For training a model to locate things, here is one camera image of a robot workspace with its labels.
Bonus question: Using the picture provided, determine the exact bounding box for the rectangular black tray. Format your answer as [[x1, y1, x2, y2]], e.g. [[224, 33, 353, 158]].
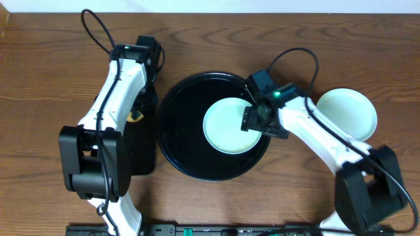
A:
[[123, 106, 157, 176]]

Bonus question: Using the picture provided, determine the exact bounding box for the green and yellow sponge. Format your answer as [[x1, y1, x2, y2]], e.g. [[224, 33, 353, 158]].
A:
[[127, 111, 144, 123]]

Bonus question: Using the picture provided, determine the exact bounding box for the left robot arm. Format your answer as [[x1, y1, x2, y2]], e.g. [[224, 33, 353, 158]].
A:
[[58, 44, 163, 235]]

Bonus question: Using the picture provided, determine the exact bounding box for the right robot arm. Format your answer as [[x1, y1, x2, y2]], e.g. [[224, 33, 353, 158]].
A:
[[241, 84, 409, 235]]

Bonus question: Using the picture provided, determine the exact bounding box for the light blue plate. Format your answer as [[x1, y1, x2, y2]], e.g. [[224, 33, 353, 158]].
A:
[[203, 98, 262, 155], [316, 88, 378, 141]]

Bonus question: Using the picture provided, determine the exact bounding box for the black aluminium rail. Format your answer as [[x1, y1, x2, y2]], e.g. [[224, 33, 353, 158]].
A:
[[64, 224, 394, 236]]

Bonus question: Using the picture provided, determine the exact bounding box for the round black tray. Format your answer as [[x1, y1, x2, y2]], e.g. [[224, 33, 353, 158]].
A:
[[157, 71, 270, 181]]

